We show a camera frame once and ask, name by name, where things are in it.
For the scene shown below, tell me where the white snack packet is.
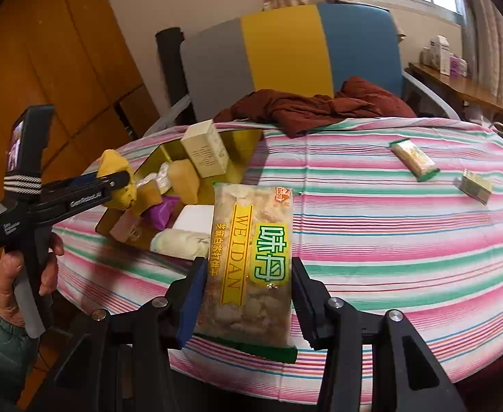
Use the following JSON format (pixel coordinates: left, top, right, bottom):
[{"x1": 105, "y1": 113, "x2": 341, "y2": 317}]
[{"x1": 174, "y1": 204, "x2": 216, "y2": 237}]

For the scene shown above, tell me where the white blue carton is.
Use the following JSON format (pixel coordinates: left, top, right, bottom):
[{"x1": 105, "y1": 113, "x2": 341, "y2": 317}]
[{"x1": 432, "y1": 35, "x2": 450, "y2": 73}]

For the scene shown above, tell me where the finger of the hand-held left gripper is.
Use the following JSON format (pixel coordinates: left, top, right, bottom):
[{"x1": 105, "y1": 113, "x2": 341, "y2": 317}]
[{"x1": 77, "y1": 171, "x2": 131, "y2": 200}]

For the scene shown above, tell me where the dark red cloth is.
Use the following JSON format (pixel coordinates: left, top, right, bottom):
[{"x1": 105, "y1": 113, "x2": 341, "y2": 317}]
[{"x1": 213, "y1": 76, "x2": 418, "y2": 138}]

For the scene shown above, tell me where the person's left hand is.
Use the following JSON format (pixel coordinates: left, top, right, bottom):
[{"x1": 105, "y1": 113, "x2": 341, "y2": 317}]
[{"x1": 0, "y1": 234, "x2": 64, "y2": 328}]

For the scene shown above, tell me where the tan sponge cake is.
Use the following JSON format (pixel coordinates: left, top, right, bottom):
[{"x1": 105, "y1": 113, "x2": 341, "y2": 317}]
[{"x1": 168, "y1": 159, "x2": 201, "y2": 205}]

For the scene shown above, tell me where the wooden wardrobe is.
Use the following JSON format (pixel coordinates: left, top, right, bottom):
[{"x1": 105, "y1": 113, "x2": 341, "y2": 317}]
[{"x1": 0, "y1": 0, "x2": 163, "y2": 275}]

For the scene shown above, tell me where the cream cardboard box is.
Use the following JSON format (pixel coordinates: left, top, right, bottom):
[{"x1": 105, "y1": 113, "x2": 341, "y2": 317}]
[{"x1": 180, "y1": 120, "x2": 230, "y2": 179}]

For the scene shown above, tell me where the striped tablecloth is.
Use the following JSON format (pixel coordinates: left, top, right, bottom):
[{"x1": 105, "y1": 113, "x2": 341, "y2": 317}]
[{"x1": 52, "y1": 117, "x2": 503, "y2": 404}]

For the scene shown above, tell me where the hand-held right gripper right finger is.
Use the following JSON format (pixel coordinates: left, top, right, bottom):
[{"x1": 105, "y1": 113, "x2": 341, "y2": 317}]
[{"x1": 291, "y1": 257, "x2": 467, "y2": 412}]

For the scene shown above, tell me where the grey yellow blue chair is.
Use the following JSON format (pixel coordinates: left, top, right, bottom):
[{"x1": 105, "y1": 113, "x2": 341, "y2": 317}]
[{"x1": 142, "y1": 2, "x2": 462, "y2": 138}]

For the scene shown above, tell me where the wooden side table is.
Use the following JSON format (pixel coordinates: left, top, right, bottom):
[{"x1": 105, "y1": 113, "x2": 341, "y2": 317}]
[{"x1": 408, "y1": 62, "x2": 503, "y2": 116}]

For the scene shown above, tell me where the green-wrapped cracker packet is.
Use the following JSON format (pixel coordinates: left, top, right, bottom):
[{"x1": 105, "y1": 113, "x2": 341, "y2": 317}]
[{"x1": 390, "y1": 138, "x2": 440, "y2": 181}]

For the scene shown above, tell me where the gold tin tray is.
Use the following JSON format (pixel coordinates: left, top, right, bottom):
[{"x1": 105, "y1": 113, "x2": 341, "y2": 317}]
[{"x1": 94, "y1": 129, "x2": 265, "y2": 263}]

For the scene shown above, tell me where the small green gold packet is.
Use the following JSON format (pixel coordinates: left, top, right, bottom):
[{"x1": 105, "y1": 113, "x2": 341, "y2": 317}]
[{"x1": 458, "y1": 169, "x2": 493, "y2": 206}]

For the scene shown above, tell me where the purple snack packet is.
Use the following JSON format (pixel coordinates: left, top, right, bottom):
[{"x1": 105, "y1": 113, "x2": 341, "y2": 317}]
[{"x1": 146, "y1": 195, "x2": 182, "y2": 231}]

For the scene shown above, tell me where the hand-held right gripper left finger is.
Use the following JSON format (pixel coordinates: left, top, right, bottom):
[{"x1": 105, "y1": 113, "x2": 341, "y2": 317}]
[{"x1": 17, "y1": 256, "x2": 209, "y2": 412}]

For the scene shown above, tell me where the plastic-wrapped white bun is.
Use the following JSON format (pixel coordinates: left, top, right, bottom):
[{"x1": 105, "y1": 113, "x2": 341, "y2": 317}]
[{"x1": 154, "y1": 163, "x2": 173, "y2": 194}]

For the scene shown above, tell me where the clear dumpling packet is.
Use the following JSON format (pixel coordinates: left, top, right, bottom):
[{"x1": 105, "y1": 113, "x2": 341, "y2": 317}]
[{"x1": 193, "y1": 182, "x2": 299, "y2": 364}]

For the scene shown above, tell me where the yellow snack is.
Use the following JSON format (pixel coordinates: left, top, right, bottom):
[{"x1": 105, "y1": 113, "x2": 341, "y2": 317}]
[{"x1": 97, "y1": 150, "x2": 141, "y2": 212}]

